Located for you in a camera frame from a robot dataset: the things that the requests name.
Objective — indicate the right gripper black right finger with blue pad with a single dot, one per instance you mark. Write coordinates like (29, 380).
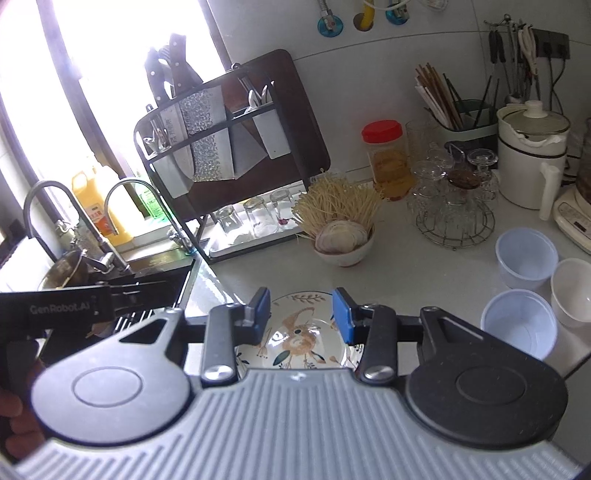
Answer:
(376, 328)

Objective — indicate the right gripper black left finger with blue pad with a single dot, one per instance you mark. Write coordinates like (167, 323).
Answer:
(228, 326)

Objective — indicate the floral patterned ceramic plate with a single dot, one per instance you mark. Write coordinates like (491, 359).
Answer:
(300, 334)

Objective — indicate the translucent plastic bowl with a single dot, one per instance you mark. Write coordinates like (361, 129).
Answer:
(526, 258)
(523, 319)

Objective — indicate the white ceramic bowl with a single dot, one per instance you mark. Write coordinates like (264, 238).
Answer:
(570, 293)

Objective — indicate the chrome kitchen faucet right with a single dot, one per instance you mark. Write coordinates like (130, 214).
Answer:
(150, 232)

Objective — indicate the chrome kitchen faucet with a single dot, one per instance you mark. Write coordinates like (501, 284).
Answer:
(150, 232)
(49, 240)

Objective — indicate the chrome kitchen faucet left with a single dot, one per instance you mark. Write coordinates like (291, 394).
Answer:
(49, 240)

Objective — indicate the hanging kitchen utensils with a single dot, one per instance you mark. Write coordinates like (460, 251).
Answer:
(513, 46)

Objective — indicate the person's hand holding gripper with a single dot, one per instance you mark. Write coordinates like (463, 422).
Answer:
(24, 433)

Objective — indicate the bowl with noodles and onion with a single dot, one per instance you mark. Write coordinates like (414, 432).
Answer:
(339, 218)

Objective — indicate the white drip tray with glasses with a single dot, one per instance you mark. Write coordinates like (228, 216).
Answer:
(253, 223)

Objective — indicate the green bottle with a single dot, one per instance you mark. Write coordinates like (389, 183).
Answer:
(150, 203)

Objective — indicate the red lid plastic jar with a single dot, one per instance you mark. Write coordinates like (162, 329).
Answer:
(386, 148)

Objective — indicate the steel pot in sink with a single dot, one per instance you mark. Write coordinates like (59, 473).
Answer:
(70, 270)

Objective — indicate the dark wooden cutting board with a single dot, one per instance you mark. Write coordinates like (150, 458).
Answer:
(311, 155)

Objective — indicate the yellow detergent bottle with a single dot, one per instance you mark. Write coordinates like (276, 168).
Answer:
(90, 187)

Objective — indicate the black left handheld gripper device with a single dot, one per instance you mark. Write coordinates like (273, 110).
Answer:
(26, 316)

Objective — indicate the black knife rack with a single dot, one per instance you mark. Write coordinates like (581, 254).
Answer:
(205, 131)

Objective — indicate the chopstick holder with chopsticks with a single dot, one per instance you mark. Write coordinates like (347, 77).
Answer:
(465, 123)

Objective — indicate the cream blender base appliance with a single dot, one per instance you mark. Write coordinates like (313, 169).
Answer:
(571, 211)

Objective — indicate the white electric kettle pot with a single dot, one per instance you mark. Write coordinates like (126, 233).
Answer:
(532, 151)

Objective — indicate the yellow gas pipe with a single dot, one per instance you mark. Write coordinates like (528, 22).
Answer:
(364, 20)

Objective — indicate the wire rack with glass cups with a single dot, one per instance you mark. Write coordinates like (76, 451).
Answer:
(456, 191)

